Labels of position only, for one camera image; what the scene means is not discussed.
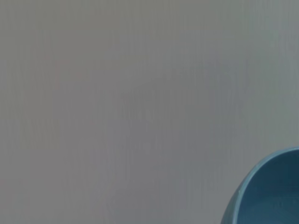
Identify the blue bowl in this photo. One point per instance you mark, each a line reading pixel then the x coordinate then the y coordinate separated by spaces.
pixel 271 193

